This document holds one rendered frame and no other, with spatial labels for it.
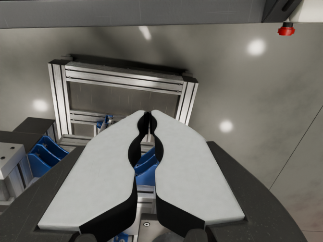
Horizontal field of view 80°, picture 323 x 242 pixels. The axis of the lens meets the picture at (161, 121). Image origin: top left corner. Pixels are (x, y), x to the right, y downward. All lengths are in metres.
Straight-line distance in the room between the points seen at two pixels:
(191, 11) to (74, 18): 0.19
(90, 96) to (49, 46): 0.42
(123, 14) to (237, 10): 0.19
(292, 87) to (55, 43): 1.65
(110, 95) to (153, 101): 0.26
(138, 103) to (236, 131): 0.88
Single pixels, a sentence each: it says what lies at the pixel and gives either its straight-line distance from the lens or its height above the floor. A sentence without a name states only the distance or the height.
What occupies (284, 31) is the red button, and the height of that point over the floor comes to 0.81.
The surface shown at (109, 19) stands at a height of 0.95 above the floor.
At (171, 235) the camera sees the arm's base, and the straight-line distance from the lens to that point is 0.56.
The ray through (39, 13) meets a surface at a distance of 0.41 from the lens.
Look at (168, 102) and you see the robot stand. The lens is 1.23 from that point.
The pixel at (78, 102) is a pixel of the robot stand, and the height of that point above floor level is 0.21.
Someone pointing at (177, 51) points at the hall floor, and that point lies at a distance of 1.35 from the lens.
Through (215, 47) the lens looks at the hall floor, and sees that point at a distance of 1.39.
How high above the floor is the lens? 1.31
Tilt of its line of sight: 59 degrees down
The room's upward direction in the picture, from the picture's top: 176 degrees clockwise
